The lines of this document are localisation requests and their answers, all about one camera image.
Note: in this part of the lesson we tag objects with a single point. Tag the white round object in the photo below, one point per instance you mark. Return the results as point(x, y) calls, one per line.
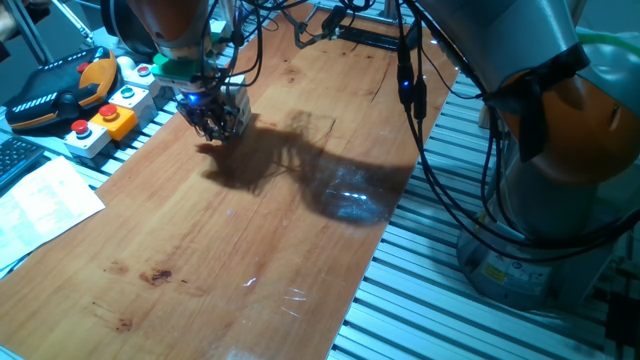
point(125, 65)

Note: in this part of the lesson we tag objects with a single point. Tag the white paper sheets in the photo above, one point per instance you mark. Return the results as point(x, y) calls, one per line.
point(45, 205)

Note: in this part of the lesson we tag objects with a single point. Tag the black computer keyboard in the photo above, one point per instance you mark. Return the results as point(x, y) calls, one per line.
point(17, 157)

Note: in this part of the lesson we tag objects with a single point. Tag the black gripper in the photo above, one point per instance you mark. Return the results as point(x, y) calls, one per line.
point(205, 105)

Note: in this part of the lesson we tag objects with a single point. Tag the green wrist adapter flange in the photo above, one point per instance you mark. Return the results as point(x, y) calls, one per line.
point(172, 70)

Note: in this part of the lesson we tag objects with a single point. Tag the orange wooden board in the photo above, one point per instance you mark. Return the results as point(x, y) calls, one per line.
point(200, 250)

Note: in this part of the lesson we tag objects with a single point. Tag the grey box green button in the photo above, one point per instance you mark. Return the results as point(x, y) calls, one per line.
point(135, 102)

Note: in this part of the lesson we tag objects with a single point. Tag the black orange teach pendant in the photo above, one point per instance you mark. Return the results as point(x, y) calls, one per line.
point(50, 95)

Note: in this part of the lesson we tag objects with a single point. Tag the grey box small red button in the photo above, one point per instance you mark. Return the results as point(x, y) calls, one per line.
point(142, 77)

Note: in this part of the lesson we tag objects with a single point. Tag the yellow box red button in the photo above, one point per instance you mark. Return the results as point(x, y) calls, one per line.
point(117, 125)

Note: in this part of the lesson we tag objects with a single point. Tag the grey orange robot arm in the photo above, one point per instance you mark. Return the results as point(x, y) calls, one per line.
point(500, 30)

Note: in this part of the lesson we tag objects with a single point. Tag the black filament spool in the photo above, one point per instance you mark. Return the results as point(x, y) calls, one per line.
point(117, 25)

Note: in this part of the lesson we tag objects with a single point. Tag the black clamp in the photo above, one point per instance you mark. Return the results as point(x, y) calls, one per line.
point(380, 40)

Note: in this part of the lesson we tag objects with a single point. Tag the grey metal frame bar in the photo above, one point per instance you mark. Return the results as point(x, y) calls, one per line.
point(30, 30)

